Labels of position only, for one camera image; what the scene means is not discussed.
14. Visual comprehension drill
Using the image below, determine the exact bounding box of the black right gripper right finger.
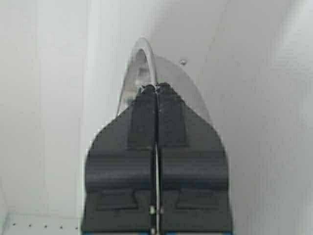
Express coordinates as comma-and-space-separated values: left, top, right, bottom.
156, 83, 232, 235

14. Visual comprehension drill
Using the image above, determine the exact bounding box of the cabinet door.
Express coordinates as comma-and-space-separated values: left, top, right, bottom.
0, 0, 313, 235

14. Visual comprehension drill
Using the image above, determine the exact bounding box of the silver cabinet door handle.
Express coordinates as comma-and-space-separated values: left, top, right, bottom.
116, 37, 157, 115

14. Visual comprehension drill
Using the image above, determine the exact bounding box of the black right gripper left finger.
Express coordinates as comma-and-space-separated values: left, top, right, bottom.
82, 85, 157, 235

